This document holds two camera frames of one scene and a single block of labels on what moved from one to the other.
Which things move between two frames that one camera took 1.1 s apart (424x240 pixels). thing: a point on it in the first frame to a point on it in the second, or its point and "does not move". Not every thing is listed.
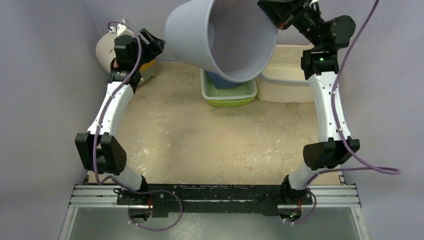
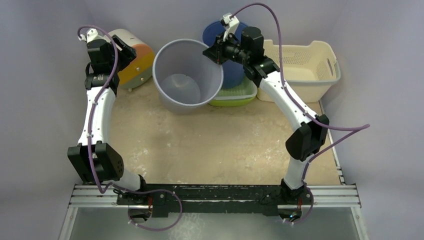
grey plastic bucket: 233,39 to 185,80
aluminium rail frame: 101,196 does not move
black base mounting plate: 176,200 does not move
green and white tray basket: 217,91 does not move
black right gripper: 284,13 to 214,52
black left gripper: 155,46 to 127,54
